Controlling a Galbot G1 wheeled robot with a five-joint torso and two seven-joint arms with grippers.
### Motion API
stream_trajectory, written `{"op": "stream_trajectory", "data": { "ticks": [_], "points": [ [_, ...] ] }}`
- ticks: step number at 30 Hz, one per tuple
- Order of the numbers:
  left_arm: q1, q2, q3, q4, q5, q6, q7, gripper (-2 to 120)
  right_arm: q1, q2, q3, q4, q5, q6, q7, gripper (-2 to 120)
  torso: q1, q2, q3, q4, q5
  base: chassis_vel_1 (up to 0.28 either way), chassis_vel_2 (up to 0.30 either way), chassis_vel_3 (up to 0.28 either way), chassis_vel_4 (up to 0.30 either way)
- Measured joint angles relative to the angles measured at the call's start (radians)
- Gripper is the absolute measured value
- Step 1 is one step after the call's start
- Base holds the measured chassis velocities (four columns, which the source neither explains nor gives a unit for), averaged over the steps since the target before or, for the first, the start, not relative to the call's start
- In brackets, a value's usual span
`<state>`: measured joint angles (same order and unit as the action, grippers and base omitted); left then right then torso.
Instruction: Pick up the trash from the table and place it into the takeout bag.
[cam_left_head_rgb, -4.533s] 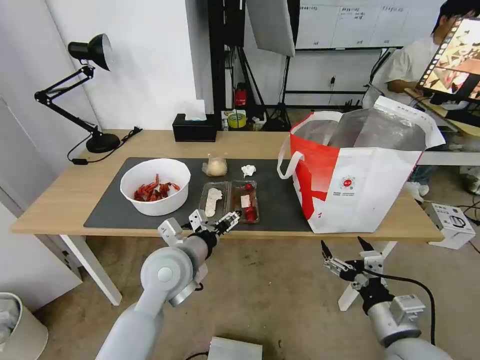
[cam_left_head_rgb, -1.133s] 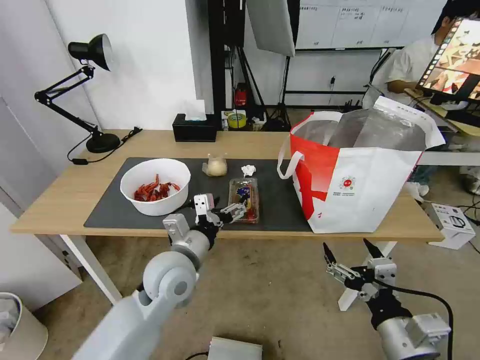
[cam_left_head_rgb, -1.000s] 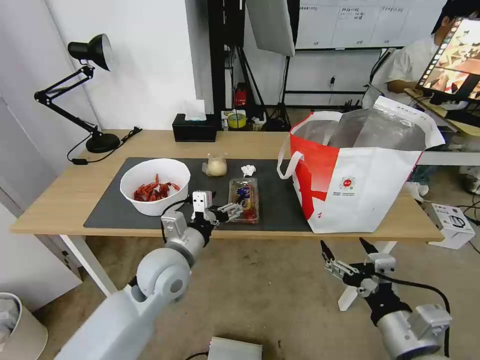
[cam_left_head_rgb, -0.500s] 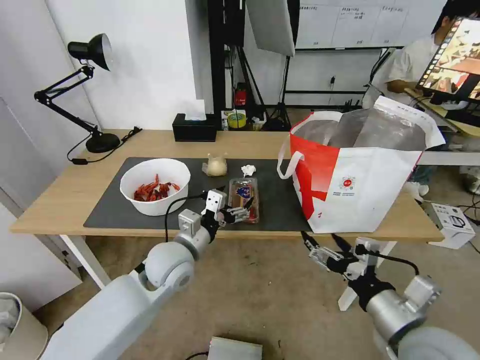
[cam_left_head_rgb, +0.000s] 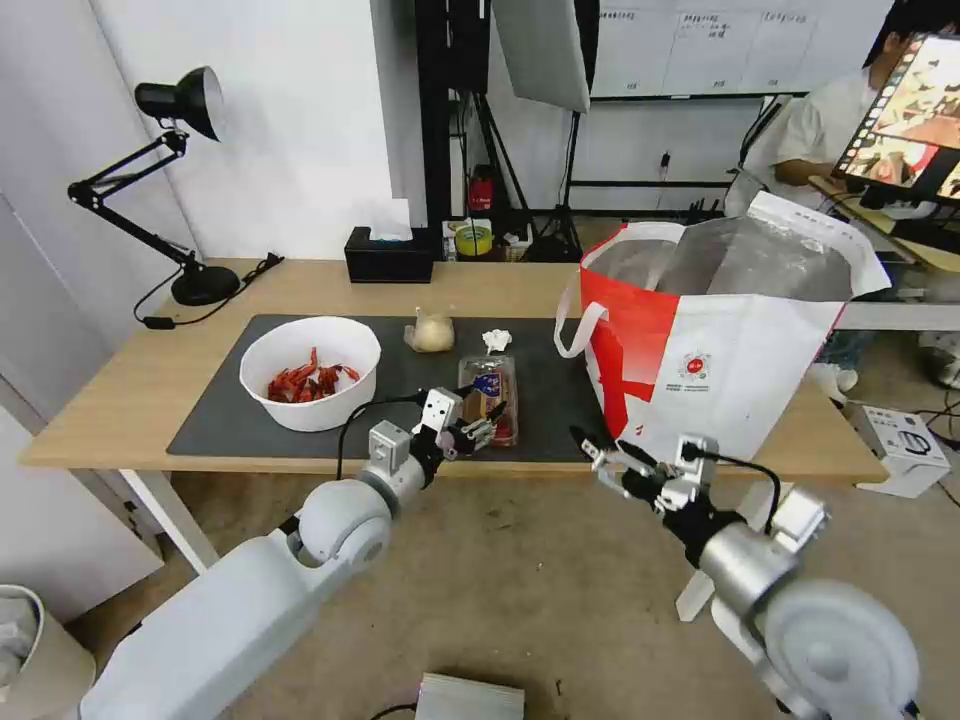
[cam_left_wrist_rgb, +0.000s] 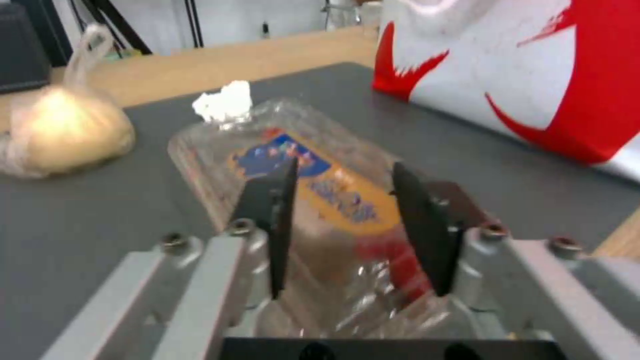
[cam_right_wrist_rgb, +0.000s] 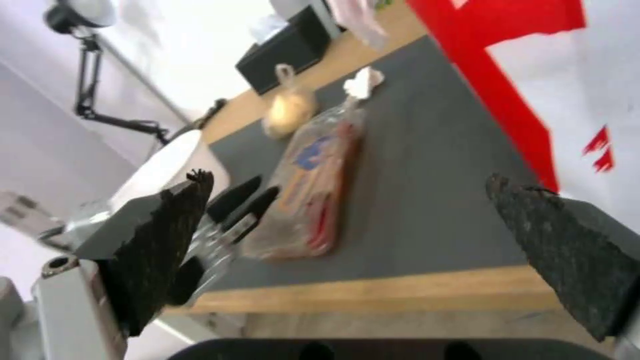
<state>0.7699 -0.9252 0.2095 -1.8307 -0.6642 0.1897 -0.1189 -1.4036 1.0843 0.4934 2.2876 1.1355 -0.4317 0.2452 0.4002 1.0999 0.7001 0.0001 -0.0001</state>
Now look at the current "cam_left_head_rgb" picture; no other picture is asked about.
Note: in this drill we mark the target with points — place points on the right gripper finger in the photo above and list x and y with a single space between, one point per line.
589 444
637 456

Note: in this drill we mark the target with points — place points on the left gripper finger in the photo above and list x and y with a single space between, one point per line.
480 431
468 391

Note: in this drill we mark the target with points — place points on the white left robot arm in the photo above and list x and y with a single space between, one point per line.
247 600

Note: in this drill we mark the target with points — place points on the knotted clear plastic bag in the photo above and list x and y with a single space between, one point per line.
431 334

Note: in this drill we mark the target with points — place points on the red white takeout bag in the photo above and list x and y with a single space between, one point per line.
720 352

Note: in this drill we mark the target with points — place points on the clear plastic bread package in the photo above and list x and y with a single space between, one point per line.
491 390

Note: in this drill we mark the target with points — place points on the black desk mat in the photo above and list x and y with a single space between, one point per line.
420 375

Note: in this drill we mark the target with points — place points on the crumpled white tissue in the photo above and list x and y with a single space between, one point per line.
496 340

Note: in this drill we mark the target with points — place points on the white paper bowl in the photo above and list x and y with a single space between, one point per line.
330 405

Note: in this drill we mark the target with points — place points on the red crayfish shells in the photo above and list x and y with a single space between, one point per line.
307 379

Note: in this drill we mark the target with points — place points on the yellow green tape roll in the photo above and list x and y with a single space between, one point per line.
474 240

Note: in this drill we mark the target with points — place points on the black tissue box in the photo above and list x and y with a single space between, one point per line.
388 261

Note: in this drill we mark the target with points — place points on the black tripod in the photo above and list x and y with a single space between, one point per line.
559 217

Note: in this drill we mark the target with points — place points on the red fire extinguisher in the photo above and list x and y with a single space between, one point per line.
480 191

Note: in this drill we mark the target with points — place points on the white cardboard box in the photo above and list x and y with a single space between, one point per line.
904 450

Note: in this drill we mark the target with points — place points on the silver ribbed metal device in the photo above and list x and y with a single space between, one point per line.
469 697

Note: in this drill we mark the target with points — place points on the black desk lamp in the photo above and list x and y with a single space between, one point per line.
199 285

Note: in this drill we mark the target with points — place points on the wooden table with white legs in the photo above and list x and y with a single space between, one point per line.
127 390

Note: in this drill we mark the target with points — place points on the wooden desk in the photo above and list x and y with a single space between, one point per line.
900 232

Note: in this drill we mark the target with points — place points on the white softbox light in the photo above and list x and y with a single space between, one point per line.
540 52

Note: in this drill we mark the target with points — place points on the person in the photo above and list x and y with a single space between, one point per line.
802 127

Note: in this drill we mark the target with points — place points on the whiteboard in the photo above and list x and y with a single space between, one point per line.
712 45

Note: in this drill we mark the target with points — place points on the tilted computer monitor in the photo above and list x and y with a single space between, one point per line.
911 112

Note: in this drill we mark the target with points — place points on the white waste bin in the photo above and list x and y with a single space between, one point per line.
30 660

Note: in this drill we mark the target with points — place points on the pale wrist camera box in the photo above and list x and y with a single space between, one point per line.
439 409
697 457

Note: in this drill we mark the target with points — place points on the black metal shelf frame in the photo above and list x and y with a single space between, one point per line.
435 112

